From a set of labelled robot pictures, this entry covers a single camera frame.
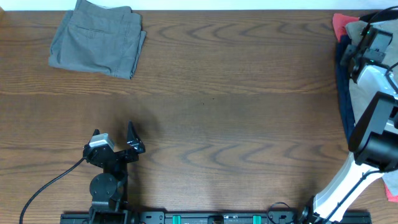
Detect light khaki shorts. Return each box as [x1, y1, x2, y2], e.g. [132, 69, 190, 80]
[349, 20, 397, 202]

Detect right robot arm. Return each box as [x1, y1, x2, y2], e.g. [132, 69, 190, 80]
[297, 25, 397, 223]

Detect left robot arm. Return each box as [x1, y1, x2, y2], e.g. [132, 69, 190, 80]
[83, 121, 146, 224]

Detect navy blue shorts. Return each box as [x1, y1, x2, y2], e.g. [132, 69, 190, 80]
[335, 35, 355, 142]

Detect red garment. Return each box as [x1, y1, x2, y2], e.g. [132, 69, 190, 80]
[332, 13, 359, 42]

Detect black garment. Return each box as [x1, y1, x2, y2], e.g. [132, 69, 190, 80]
[359, 10, 398, 23]

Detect folded grey shorts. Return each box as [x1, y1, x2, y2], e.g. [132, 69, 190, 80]
[48, 0, 147, 80]

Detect right black cable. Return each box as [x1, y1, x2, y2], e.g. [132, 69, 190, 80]
[323, 6, 398, 224]

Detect black cable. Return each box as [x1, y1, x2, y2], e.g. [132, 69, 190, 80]
[323, 6, 398, 224]
[19, 157, 87, 224]

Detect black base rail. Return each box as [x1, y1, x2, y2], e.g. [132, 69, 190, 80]
[60, 210, 373, 224]

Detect left black cable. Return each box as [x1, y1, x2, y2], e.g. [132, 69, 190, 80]
[19, 157, 87, 224]

